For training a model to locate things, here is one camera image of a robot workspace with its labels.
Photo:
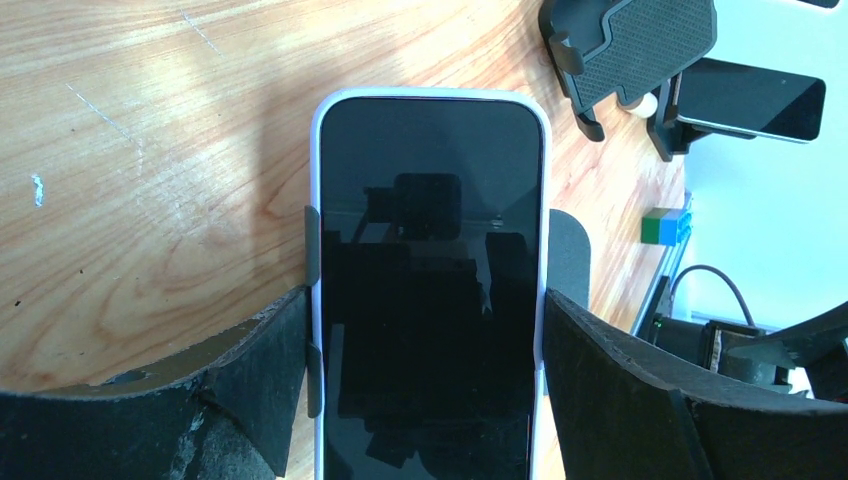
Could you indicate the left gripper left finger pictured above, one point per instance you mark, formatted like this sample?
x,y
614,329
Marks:
x,y
221,409

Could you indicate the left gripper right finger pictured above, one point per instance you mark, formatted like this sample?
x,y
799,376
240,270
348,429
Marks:
x,y
625,409

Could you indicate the phone with lavender case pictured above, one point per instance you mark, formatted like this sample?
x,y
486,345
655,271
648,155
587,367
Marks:
x,y
427,255

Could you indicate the round black phone stand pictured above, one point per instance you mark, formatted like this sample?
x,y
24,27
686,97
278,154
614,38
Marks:
x,y
569,271

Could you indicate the phone with white edge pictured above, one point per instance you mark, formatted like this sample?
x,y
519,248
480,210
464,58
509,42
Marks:
x,y
750,100

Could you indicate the black clamp phone holder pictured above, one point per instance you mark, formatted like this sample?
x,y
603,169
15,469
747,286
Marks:
x,y
627,48

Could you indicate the blue lego brick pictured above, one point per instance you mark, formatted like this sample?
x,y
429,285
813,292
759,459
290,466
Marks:
x,y
665,226

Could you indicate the small wooden cylinder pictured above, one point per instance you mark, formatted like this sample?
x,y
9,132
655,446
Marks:
x,y
644,108

